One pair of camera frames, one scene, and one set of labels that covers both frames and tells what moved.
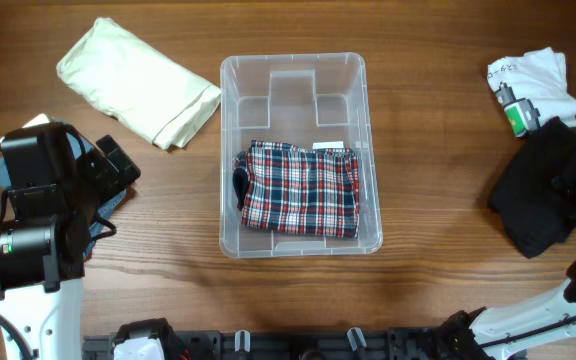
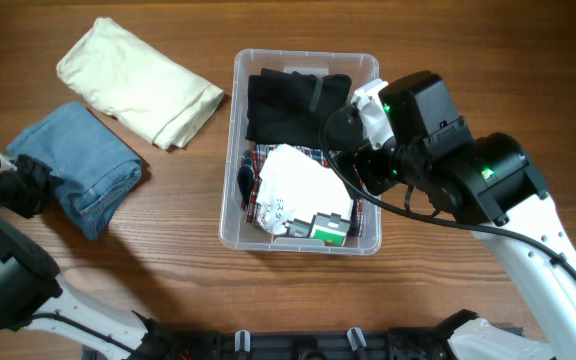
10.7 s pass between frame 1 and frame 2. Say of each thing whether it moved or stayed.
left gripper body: moved
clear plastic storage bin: stayed
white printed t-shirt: moved
